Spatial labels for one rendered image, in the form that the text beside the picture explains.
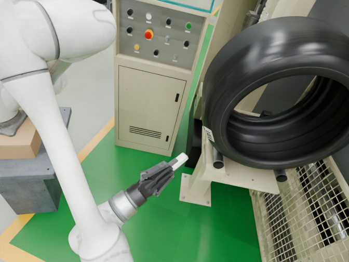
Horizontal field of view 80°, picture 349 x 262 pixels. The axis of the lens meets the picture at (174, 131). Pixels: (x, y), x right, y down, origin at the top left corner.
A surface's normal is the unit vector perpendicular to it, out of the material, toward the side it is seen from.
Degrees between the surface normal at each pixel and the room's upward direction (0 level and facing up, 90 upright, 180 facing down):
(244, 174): 0
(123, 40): 90
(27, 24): 53
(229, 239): 0
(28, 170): 0
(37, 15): 40
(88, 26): 66
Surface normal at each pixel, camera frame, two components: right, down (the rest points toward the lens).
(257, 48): -0.51, -0.47
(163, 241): 0.18, -0.70
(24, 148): 0.18, 0.71
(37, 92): 0.66, 0.31
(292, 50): -0.25, -0.08
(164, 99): -0.11, 0.68
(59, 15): 0.52, -0.05
